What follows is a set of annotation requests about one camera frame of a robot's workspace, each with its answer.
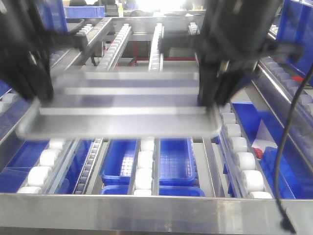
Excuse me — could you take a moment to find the large blue crate left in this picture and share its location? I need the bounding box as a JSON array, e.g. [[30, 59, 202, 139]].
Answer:
[[36, 0, 67, 32]]

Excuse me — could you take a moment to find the dark grey tray far left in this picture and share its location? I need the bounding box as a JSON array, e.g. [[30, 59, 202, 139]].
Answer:
[[66, 18, 85, 33]]

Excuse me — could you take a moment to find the red steel floor frame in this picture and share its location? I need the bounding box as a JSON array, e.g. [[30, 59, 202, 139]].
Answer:
[[128, 41, 196, 67]]

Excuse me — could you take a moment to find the silver ribbed metal tray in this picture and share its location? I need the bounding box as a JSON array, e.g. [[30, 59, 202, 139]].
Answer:
[[16, 71, 222, 140]]

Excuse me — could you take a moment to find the blue bin below right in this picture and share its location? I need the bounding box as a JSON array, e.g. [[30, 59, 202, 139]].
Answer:
[[232, 102, 313, 199]]

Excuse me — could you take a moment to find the right steel lane divider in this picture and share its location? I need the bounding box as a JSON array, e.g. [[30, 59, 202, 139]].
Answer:
[[251, 57, 313, 177]]

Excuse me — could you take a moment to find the steel lane divider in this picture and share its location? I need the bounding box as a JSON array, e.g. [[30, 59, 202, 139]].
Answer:
[[0, 17, 112, 169], [251, 57, 313, 177]]

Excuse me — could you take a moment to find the right white roller track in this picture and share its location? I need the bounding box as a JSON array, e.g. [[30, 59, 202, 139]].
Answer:
[[188, 22, 273, 199]]

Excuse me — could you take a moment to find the middle white roller track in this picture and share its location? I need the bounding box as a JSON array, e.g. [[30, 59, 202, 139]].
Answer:
[[128, 23, 164, 196]]

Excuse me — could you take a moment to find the left white roller track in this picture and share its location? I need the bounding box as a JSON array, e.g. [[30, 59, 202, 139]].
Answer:
[[17, 23, 133, 194]]

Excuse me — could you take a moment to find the blue crate far background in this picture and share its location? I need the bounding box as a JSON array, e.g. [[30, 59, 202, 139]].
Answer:
[[64, 6, 105, 18]]

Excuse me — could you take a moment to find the white roller track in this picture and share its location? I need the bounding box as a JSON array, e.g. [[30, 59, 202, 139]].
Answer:
[[17, 23, 133, 194], [188, 22, 273, 199], [128, 23, 164, 196]]

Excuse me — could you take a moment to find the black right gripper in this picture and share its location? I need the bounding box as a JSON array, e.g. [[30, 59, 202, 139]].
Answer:
[[160, 0, 303, 106]]

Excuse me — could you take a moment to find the far right roller track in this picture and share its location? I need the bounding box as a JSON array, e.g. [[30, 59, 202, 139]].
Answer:
[[263, 57, 313, 116]]

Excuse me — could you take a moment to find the blue bin below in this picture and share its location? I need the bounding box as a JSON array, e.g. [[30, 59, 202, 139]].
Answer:
[[99, 139, 197, 186], [0, 137, 74, 194], [232, 102, 313, 199], [100, 185, 205, 196]]

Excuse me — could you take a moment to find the large blue crate right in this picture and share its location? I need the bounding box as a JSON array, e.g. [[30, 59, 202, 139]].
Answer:
[[276, 0, 313, 77]]

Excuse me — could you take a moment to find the large blue crate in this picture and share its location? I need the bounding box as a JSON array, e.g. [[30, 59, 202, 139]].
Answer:
[[36, 0, 67, 32], [276, 0, 313, 77]]

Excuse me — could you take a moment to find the steel front shelf rail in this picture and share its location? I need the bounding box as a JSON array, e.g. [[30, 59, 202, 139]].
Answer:
[[0, 192, 313, 233]]

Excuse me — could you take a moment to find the black hanging cable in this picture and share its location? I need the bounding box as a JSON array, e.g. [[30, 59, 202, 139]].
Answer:
[[273, 71, 313, 233]]

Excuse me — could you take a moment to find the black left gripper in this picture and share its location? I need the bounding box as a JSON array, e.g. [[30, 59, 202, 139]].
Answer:
[[0, 0, 88, 102]]

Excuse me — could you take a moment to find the blue bin below left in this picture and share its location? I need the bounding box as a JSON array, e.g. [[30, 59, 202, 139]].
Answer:
[[0, 137, 74, 194]]

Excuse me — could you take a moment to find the left steel lane divider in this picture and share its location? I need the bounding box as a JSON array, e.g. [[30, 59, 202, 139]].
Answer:
[[0, 17, 112, 169]]

